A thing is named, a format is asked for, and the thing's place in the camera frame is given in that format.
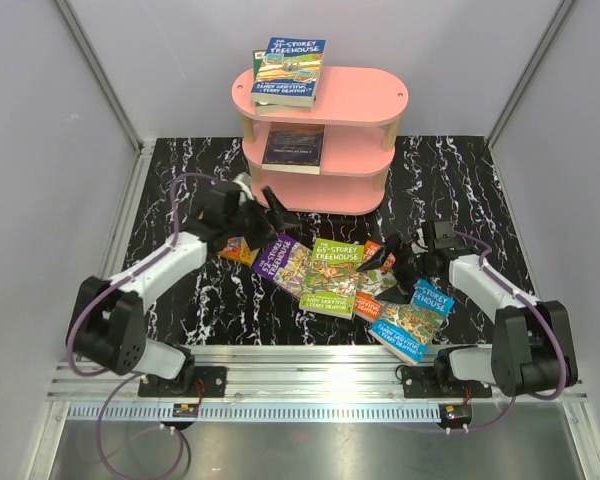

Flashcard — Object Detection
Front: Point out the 65-storey treehouse green book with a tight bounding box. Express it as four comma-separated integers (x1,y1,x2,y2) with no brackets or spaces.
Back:
299,238,364,320

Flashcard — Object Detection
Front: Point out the pink three-tier shelf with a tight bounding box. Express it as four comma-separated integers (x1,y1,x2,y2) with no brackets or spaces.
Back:
232,66,409,215

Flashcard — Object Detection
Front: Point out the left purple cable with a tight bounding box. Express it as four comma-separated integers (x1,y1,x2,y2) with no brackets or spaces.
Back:
65,172,241,479

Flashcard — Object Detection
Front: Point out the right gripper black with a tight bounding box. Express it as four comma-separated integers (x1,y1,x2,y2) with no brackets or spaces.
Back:
356,235,435,306

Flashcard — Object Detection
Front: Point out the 130-storey treehouse orange book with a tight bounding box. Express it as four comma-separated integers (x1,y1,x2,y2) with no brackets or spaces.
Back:
218,237,259,266

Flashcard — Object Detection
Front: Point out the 78-storey treehouse orange book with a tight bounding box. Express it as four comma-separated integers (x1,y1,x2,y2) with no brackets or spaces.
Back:
354,254,407,327

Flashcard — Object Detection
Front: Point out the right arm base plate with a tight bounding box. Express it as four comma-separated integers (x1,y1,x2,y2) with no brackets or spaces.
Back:
394,364,473,399

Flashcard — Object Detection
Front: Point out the dark brown paperback book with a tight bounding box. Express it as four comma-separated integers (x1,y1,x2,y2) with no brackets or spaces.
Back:
261,122,326,175

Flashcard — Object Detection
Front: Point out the aluminium mounting rail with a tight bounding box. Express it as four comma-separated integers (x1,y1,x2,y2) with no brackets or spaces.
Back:
47,344,589,421

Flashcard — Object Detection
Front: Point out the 91-storey treehouse blue book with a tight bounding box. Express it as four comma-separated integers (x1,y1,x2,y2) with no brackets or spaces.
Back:
251,37,326,108

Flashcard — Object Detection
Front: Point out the green paperback book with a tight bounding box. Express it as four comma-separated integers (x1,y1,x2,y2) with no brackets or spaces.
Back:
251,48,316,117

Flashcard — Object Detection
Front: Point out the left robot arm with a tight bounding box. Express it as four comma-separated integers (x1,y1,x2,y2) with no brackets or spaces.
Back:
65,175,300,397

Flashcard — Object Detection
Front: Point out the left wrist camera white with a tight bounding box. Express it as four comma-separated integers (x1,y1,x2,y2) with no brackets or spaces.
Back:
232,173,255,202

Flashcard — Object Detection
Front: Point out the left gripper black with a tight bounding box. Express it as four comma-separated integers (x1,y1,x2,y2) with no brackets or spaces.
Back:
224,187,299,251

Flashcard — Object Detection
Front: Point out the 52-storey treehouse purple book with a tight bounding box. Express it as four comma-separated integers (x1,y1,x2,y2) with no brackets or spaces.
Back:
253,233,312,299

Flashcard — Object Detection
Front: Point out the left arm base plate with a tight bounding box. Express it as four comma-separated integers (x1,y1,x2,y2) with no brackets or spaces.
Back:
138,366,228,399

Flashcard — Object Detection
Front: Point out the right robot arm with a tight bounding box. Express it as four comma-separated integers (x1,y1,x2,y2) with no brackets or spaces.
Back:
358,220,578,400

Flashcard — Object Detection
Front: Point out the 26-storey treehouse blue book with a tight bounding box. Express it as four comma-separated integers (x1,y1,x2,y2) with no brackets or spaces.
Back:
370,279,455,365

